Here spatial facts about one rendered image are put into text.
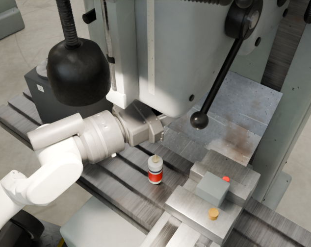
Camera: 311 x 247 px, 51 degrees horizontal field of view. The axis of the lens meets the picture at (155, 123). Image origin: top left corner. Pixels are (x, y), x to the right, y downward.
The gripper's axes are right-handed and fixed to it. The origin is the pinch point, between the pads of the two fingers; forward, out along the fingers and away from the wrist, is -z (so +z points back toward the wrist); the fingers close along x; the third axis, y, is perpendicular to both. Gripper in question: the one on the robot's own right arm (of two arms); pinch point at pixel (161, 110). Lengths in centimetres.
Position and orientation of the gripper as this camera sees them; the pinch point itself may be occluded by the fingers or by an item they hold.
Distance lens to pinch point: 68.6
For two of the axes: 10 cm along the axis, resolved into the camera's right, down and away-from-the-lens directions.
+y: -0.1, 6.7, 7.4
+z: -8.5, 3.8, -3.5
